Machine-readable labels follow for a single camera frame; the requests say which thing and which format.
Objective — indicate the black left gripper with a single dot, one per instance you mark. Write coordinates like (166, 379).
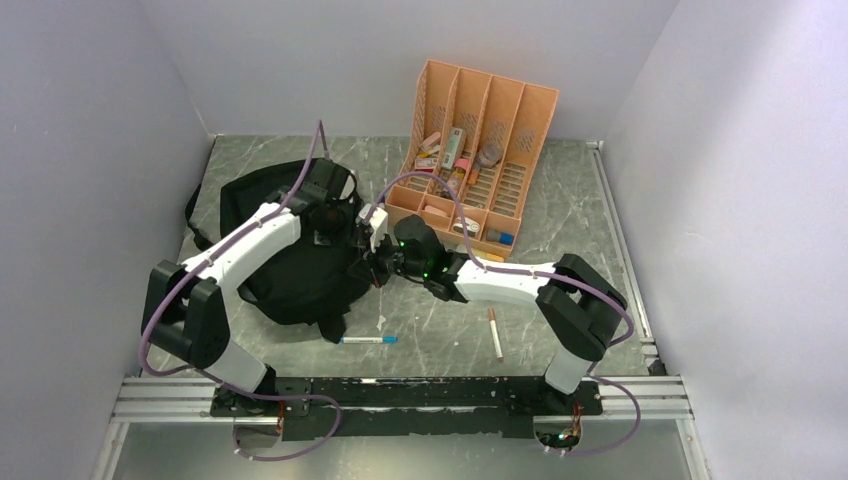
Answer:
(336, 240)

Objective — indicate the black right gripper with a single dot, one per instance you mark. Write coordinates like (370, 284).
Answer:
(381, 278)

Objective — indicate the black student backpack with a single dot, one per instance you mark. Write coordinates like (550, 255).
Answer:
(263, 259)

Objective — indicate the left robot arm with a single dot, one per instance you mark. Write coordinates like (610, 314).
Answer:
(189, 318)

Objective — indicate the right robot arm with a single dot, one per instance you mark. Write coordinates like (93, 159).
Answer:
(582, 309)

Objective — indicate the white stapler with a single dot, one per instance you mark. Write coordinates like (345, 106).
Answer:
(467, 226)

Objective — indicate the blue capped small item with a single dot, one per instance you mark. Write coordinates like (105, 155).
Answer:
(500, 237)

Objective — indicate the pink white small box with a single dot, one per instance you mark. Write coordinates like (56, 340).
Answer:
(426, 164)

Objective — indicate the blue white pen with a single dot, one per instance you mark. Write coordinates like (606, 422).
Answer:
(369, 340)

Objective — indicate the brown white marker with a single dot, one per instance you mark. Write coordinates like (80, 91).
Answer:
(492, 320)

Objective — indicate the brown bottle pink cap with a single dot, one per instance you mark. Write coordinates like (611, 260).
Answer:
(456, 177)

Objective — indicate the pink eraser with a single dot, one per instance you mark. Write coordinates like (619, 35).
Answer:
(430, 141)

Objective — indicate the grey round jar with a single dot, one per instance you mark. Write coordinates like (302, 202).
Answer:
(489, 154)

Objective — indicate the green white box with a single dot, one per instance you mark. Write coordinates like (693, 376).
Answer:
(453, 149)

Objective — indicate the orange plastic desk organizer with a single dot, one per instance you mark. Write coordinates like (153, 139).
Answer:
(515, 114)

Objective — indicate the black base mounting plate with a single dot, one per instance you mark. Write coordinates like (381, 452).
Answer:
(423, 406)

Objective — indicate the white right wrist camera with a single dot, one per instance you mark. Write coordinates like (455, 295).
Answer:
(374, 219)

